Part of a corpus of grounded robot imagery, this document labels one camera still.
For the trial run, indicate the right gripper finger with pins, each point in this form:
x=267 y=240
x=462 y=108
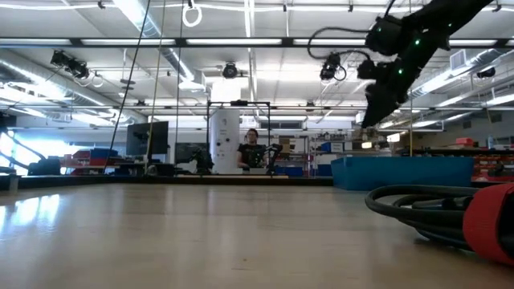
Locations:
x=383 y=102
x=367 y=110

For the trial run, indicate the blue plastic bin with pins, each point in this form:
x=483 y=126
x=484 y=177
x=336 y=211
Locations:
x=401 y=173

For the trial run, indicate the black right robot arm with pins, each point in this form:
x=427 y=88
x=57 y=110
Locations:
x=437 y=22

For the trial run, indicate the background black robot arm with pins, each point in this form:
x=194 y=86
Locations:
x=275 y=154
x=202 y=160
x=44 y=166

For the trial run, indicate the black ceiling-hung device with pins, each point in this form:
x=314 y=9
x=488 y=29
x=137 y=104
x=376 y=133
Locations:
x=330 y=67
x=486 y=72
x=229 y=70
x=72 y=64

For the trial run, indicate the person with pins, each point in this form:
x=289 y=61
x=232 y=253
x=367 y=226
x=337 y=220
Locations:
x=251 y=154

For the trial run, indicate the red parts shelf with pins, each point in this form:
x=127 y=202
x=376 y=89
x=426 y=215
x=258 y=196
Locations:
x=494 y=166

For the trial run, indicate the white cylindrical column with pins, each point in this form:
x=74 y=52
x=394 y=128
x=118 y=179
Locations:
x=225 y=140

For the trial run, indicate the small black background monitor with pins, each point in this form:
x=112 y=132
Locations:
x=188 y=152

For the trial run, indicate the background black station frame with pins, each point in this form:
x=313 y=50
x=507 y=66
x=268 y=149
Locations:
x=239 y=103

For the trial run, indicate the black aluminium frame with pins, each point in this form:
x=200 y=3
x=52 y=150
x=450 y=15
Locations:
x=120 y=181

